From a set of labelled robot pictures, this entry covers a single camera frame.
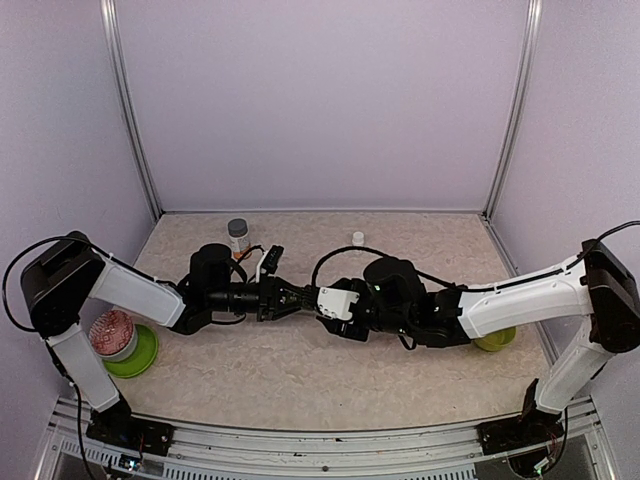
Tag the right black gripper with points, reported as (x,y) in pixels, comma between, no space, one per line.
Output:
(337,327)

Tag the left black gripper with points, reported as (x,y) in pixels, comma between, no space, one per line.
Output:
(270,300)

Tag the orange pill bottle grey cap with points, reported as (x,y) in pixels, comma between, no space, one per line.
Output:
(238,232)

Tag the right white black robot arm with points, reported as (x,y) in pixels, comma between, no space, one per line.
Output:
(594,285)

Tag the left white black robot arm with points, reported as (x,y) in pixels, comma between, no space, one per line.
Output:
(72,270)

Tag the small white pill bottle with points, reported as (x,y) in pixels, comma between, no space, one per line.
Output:
(358,239)

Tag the green bowl right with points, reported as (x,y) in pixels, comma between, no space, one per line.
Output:
(496,341)

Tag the green plate left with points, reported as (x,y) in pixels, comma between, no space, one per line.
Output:
(142,357)

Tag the red patterned round tin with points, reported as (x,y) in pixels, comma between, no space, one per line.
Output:
(113,336)

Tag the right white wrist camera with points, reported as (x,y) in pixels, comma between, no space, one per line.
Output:
(335,303)

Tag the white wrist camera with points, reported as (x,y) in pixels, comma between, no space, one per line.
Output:
(335,303)
(268,263)

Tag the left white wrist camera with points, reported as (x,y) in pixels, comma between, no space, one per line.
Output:
(268,263)

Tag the front aluminium rail base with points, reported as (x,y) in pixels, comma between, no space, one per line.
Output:
(206,451)

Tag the right aluminium frame post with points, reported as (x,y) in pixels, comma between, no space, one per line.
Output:
(516,112)

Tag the aluminium frame post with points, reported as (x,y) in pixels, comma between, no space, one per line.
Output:
(109,17)
(516,112)

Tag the left aluminium frame post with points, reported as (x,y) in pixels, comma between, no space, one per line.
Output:
(109,17)

